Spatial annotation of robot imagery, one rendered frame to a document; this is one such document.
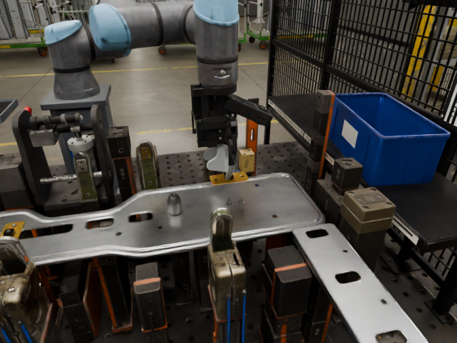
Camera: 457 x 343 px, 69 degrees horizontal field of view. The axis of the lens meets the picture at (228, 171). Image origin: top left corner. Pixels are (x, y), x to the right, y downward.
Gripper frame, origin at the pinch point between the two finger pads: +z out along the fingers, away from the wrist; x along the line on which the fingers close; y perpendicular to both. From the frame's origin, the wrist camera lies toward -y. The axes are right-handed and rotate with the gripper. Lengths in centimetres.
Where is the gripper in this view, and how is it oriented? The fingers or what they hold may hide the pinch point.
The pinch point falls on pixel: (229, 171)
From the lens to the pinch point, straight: 74.0
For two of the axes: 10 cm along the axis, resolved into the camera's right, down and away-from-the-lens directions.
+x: 2.4, 5.0, -8.3
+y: -9.7, 1.3, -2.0
